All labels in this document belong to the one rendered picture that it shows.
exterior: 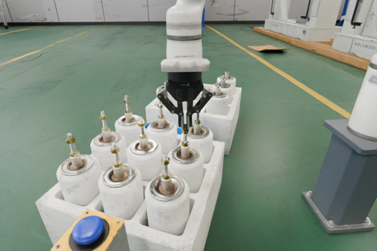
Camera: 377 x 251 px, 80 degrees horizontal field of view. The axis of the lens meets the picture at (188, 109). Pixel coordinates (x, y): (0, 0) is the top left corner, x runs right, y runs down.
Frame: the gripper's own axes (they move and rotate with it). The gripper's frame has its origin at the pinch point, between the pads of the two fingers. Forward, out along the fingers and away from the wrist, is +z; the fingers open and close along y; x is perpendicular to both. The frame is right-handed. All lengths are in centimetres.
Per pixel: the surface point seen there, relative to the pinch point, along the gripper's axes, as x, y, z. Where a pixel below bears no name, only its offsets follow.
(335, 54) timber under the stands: -201, -179, 28
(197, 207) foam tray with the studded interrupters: 10.5, -2.4, 17.2
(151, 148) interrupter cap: -2.7, 9.1, 9.6
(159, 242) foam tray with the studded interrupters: 18.4, 6.0, 17.2
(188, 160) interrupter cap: 2.8, -0.6, 9.7
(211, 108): -37.3, -12.2, 14.9
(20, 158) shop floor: -34, 70, 35
